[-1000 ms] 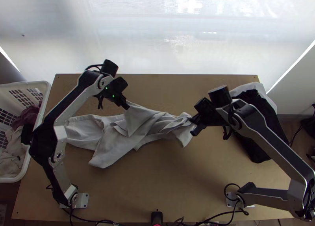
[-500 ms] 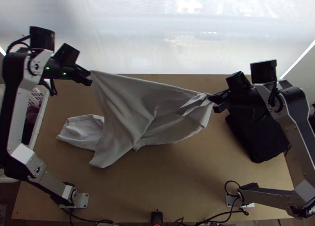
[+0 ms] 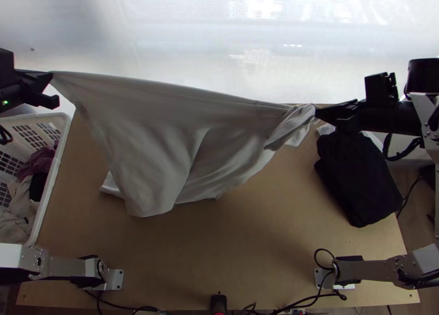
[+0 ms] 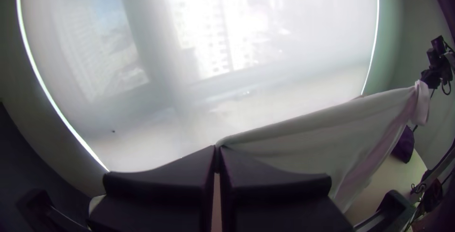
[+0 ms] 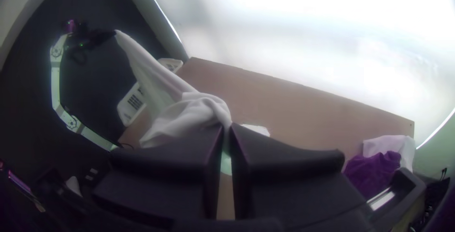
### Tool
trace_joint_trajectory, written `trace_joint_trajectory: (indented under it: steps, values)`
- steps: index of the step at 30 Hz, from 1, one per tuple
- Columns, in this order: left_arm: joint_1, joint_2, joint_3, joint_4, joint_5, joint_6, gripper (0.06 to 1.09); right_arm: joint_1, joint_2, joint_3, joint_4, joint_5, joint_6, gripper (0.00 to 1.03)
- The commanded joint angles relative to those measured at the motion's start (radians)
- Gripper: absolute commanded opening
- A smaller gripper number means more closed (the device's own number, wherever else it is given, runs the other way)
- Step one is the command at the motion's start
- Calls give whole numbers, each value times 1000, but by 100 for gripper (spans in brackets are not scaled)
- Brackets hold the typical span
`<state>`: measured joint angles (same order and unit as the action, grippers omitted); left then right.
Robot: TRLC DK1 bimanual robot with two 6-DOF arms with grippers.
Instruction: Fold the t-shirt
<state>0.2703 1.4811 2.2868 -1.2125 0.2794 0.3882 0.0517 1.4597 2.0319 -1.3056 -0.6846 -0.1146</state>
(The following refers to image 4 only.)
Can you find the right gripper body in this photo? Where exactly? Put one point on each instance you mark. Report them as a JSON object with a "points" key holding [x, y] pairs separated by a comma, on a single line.
{"points": [[436, 67]]}

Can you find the pile of folded clothes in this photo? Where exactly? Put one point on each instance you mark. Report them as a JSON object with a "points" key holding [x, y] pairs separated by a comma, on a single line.
{"points": [[403, 146]]}

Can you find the white t-shirt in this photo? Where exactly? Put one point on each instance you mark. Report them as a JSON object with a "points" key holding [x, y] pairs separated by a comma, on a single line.
{"points": [[320, 143]]}

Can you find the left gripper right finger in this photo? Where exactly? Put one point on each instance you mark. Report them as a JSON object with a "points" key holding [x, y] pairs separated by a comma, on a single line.
{"points": [[273, 203]]}

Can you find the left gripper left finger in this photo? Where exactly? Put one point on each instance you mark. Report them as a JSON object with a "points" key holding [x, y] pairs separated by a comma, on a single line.
{"points": [[160, 196]]}

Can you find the white window blind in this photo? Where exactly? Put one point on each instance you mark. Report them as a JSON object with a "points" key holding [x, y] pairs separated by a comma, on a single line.
{"points": [[213, 65]]}

